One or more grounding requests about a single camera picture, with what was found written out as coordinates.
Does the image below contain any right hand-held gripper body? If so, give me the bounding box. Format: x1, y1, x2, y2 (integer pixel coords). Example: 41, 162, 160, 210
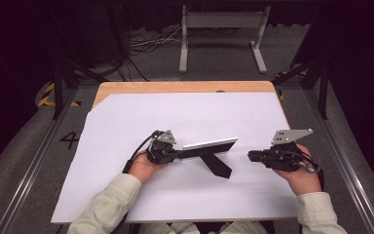
260, 128, 315, 173

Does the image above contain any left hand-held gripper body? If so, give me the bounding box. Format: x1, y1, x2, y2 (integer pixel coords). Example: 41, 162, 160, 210
145, 129, 179, 166

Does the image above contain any silver photo frame black back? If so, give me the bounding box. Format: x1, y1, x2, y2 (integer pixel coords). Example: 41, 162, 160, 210
178, 136, 240, 179

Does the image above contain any person's left hand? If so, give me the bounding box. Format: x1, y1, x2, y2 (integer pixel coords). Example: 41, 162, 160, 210
128, 150, 168, 185

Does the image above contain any person's right hand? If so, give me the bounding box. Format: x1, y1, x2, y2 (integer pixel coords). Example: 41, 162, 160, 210
272, 143, 323, 197

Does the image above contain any white table cover sheet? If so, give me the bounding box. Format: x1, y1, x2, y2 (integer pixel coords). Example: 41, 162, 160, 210
50, 92, 302, 225

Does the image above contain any black tripod stand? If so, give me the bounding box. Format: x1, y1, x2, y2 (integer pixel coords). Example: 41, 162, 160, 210
272, 55, 331, 120
47, 6, 112, 120

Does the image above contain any yellow black floor tape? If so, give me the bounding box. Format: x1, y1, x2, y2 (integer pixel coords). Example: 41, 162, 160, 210
37, 82, 82, 108

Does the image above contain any white metal stand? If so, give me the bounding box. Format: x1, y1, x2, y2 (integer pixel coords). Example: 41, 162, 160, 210
178, 4, 272, 74

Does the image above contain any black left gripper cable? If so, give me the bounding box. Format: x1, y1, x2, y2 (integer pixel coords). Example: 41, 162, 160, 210
122, 130, 162, 175

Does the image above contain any grey right gripper cable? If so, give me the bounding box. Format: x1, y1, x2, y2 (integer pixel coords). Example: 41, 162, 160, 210
300, 151, 322, 174

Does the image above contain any metal floor rail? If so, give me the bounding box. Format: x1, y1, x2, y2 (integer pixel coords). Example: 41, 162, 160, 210
0, 87, 80, 234
305, 87, 374, 234

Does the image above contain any bundle of floor cables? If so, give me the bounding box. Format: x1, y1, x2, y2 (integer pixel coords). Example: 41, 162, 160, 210
128, 25, 185, 56

